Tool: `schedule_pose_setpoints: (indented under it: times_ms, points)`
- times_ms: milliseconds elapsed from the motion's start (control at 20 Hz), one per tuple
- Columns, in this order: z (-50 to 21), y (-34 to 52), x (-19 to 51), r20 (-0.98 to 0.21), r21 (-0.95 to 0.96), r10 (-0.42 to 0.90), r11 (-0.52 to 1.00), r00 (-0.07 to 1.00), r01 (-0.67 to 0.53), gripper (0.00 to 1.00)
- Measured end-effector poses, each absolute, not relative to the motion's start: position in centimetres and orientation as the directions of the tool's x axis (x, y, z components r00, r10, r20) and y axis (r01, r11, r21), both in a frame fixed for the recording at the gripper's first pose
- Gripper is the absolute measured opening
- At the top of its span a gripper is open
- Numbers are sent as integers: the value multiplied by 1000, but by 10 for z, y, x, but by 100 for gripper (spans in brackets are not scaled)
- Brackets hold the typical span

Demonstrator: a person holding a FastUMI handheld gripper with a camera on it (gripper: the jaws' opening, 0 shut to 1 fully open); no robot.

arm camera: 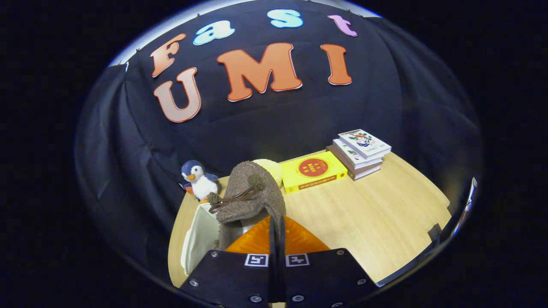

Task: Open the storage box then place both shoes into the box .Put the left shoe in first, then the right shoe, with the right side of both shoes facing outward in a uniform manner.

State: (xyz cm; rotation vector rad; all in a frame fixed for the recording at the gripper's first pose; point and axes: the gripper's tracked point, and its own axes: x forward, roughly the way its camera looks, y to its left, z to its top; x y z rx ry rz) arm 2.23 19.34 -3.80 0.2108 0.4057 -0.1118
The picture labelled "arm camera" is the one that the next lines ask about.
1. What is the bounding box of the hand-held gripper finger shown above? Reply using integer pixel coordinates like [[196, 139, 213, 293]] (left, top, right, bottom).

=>
[[179, 215, 279, 308], [277, 215, 379, 308]]

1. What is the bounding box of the brown suede shoe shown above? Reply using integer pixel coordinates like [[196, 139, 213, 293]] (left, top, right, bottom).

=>
[[207, 161, 286, 251]]

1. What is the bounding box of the beige fabric storage box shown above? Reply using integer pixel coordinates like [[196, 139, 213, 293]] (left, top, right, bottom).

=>
[[180, 203, 227, 276]]

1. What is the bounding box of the yellow book with red circle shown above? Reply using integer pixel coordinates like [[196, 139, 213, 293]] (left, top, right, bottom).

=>
[[279, 151, 348, 194]]

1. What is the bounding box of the round yellow plush cushion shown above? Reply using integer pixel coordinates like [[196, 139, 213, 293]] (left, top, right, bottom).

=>
[[253, 159, 284, 189]]

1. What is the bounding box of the penguin plush toy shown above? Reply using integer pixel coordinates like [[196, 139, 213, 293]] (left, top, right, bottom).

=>
[[180, 160, 221, 203]]

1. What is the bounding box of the brown book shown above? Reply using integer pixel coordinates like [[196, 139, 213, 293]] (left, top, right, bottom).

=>
[[326, 145, 382, 181]]

